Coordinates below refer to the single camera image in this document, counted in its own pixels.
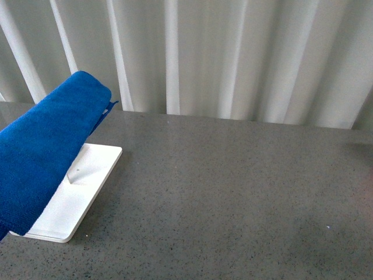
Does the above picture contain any blue microfiber cloth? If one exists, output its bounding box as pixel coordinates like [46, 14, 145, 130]
[1, 71, 114, 237]

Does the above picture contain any white metal towel rack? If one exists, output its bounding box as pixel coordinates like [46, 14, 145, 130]
[24, 143, 122, 243]

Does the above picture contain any white pleated curtain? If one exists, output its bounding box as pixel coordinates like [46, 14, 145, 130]
[1, 1, 372, 130]

